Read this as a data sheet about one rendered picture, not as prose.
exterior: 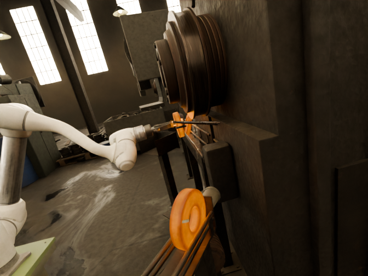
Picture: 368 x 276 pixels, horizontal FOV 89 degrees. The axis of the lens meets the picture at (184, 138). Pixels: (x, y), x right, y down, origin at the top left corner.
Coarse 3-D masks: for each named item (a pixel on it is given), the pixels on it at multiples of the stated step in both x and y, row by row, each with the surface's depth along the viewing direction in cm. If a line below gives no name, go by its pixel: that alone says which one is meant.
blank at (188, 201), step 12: (180, 192) 50; (192, 192) 50; (180, 204) 46; (192, 204) 49; (204, 204) 56; (180, 216) 44; (192, 216) 54; (204, 216) 56; (180, 228) 44; (192, 228) 52; (180, 240) 44
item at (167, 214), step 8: (152, 136) 160; (160, 136) 162; (168, 136) 139; (176, 136) 144; (144, 144) 155; (152, 144) 161; (160, 144) 135; (168, 144) 140; (176, 144) 145; (144, 152) 156; (152, 152) 148; (160, 152) 135; (160, 160) 149; (168, 160) 150; (168, 168) 151; (168, 176) 151; (168, 184) 154; (168, 192) 159; (176, 192) 158; (168, 216) 162
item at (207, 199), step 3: (204, 195) 57; (204, 198) 57; (207, 198) 56; (210, 198) 56; (207, 201) 57; (210, 201) 56; (207, 204) 57; (210, 204) 56; (207, 207) 57; (210, 207) 57; (213, 207) 57; (207, 210) 57; (210, 210) 57; (213, 210) 56; (207, 213) 58; (213, 216) 57; (213, 222) 57; (213, 225) 58
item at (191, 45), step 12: (180, 12) 73; (180, 24) 66; (192, 24) 67; (180, 36) 66; (192, 36) 66; (192, 48) 65; (192, 60) 66; (204, 60) 67; (192, 72) 66; (204, 72) 68; (192, 84) 68; (204, 84) 70; (192, 96) 73; (204, 96) 74; (192, 108) 80; (204, 108) 80
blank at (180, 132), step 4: (176, 112) 111; (176, 116) 108; (176, 120) 107; (180, 120) 107; (176, 124) 107; (180, 124) 107; (180, 128) 107; (180, 132) 108; (184, 132) 109; (180, 136) 112
